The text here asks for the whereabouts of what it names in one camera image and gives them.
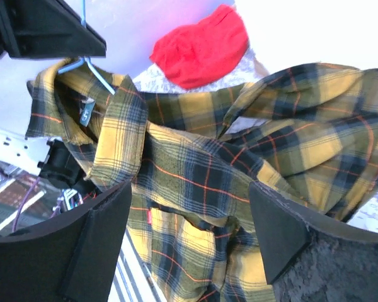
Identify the blue hanger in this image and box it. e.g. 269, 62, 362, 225
57, 0, 115, 95

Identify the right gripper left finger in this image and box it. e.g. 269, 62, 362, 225
0, 182, 132, 302

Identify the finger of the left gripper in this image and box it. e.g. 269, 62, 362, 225
0, 0, 106, 59

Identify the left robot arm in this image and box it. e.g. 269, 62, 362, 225
0, 1, 115, 176

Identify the yellow plaid shirt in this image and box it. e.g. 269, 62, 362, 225
26, 62, 378, 301

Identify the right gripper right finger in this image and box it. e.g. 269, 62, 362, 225
249, 181, 378, 301

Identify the red cloth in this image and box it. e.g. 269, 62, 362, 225
149, 4, 249, 89

